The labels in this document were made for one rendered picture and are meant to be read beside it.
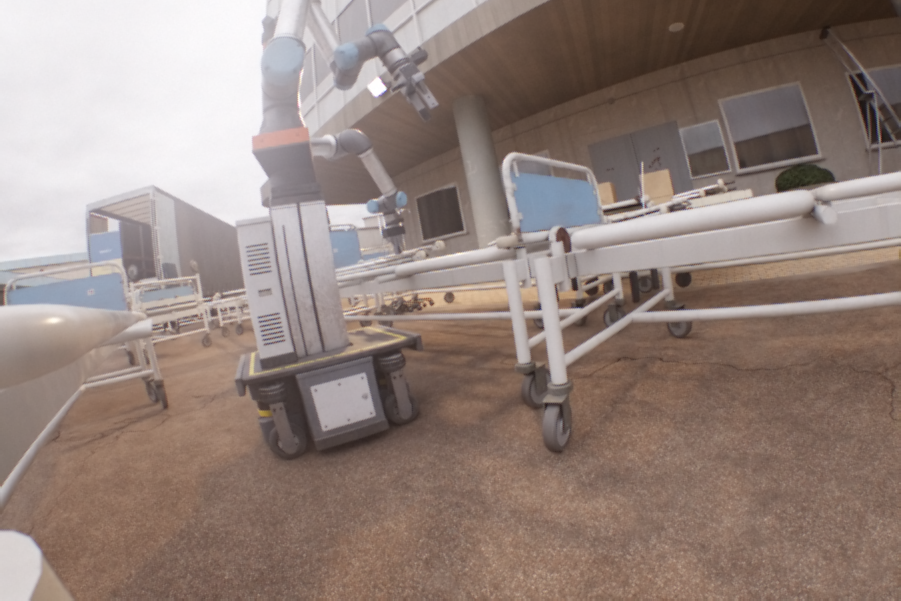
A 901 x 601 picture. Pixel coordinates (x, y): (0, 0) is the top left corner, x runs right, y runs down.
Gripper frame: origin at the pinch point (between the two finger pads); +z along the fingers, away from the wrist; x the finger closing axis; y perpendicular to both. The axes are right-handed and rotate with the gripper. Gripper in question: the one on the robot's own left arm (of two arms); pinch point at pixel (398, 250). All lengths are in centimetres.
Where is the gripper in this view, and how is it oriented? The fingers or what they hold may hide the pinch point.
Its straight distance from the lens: 207.3
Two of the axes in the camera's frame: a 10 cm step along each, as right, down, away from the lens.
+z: 2.3, 9.7, 0.7
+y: -6.9, 1.2, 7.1
